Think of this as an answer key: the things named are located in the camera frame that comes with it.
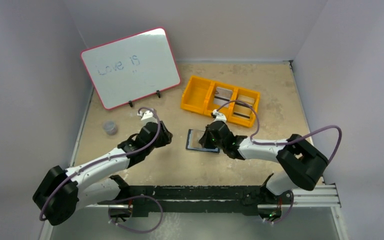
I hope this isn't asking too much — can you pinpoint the blue leather card holder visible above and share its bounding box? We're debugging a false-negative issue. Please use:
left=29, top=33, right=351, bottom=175
left=185, top=129, right=220, bottom=154

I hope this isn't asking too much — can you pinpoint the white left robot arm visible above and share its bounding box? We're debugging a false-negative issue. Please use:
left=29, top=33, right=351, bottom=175
left=32, top=121, right=173, bottom=226

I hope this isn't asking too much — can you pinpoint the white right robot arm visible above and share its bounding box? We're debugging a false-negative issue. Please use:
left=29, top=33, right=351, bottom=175
left=198, top=120, right=329, bottom=196

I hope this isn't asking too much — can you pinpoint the card in right bin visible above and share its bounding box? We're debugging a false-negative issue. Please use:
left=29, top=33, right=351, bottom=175
left=233, top=95, right=255, bottom=119

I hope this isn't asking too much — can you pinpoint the card in bin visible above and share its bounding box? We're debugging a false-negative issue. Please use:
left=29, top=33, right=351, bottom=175
left=213, top=86, right=234, bottom=106
left=233, top=95, right=255, bottom=119

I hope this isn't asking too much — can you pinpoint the card in middle bin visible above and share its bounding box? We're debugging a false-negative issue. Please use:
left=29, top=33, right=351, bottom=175
left=213, top=86, right=234, bottom=106

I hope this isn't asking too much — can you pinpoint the yellow plastic bin tray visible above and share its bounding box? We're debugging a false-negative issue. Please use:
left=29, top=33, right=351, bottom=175
left=180, top=75, right=260, bottom=128

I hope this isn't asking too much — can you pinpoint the small clear plastic cup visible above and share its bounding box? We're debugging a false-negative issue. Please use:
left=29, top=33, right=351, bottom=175
left=102, top=120, right=118, bottom=136

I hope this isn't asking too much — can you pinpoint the pink framed whiteboard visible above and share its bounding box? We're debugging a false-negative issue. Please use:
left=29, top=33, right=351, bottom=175
left=80, top=27, right=181, bottom=110

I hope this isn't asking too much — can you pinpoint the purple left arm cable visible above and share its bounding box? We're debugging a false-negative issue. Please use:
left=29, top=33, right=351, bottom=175
left=38, top=106, right=162, bottom=222

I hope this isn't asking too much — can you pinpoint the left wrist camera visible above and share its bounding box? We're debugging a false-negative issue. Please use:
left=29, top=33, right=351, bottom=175
left=137, top=110, right=157, bottom=124

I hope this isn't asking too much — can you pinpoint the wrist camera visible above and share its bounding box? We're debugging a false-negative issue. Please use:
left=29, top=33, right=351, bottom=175
left=211, top=109, right=227, bottom=123
left=137, top=110, right=157, bottom=124

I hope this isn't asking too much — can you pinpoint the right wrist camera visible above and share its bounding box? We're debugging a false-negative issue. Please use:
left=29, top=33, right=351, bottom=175
left=211, top=109, right=227, bottom=123

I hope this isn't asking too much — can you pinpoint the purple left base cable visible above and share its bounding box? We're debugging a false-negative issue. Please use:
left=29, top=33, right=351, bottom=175
left=107, top=193, right=165, bottom=234

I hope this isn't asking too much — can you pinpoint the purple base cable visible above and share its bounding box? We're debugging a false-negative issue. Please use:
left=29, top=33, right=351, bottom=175
left=107, top=193, right=165, bottom=234
left=261, top=188, right=296, bottom=226

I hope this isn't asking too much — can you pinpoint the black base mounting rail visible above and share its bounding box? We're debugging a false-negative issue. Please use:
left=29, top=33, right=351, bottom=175
left=96, top=184, right=294, bottom=218

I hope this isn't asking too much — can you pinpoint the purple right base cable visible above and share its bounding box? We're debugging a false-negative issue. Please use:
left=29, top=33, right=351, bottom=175
left=261, top=188, right=296, bottom=226

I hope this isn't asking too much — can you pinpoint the aluminium frame rail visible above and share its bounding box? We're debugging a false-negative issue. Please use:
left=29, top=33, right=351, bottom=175
left=47, top=183, right=342, bottom=209

